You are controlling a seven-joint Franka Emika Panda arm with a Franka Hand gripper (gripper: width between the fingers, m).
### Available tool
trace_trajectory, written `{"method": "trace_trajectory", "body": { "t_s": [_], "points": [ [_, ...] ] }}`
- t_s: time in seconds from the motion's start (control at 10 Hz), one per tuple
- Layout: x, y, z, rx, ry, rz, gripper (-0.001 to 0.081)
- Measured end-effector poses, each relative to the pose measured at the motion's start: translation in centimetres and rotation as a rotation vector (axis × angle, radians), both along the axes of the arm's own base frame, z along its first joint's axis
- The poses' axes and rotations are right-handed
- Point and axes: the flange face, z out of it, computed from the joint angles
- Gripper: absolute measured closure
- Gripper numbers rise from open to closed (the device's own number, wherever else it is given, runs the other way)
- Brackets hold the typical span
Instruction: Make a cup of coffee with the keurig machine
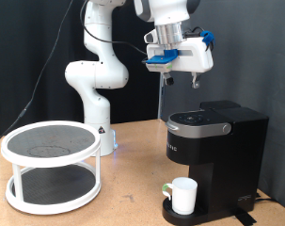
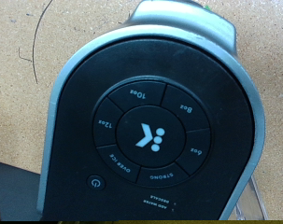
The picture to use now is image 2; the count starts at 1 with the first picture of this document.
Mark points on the black Keurig coffee machine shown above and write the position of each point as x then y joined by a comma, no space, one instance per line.
153,130

